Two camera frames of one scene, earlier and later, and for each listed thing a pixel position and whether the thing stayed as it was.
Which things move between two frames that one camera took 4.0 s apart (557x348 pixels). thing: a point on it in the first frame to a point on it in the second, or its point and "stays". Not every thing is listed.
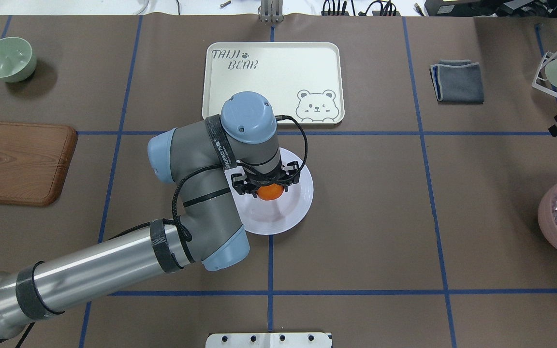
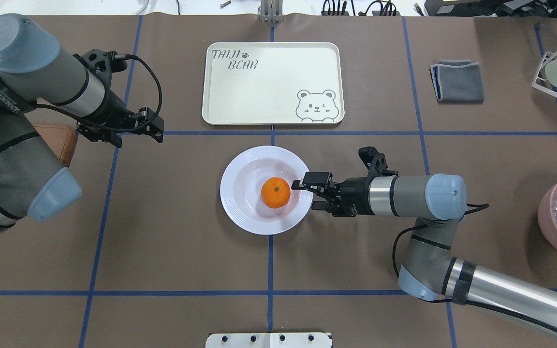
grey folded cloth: x=457 y=81 stays
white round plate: x=280 y=215 stays
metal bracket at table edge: x=271 y=11 stays
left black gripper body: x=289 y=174 to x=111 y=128
